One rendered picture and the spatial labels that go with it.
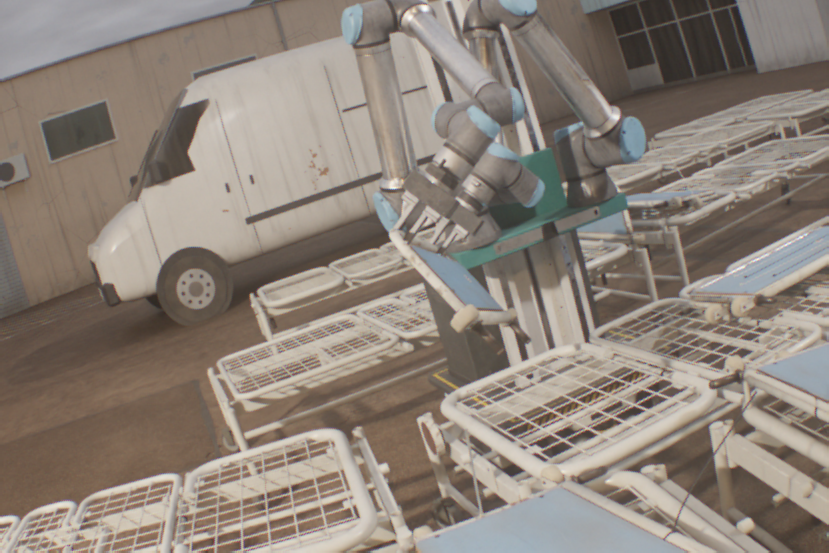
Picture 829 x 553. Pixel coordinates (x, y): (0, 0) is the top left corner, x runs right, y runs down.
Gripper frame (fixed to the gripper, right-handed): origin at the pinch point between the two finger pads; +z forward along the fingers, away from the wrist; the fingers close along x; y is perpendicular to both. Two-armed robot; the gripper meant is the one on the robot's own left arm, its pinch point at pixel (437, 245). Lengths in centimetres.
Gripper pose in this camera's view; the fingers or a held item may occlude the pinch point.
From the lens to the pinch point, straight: 246.7
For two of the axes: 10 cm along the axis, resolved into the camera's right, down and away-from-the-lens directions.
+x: 7.8, 5.8, -2.4
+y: -2.4, -0.9, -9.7
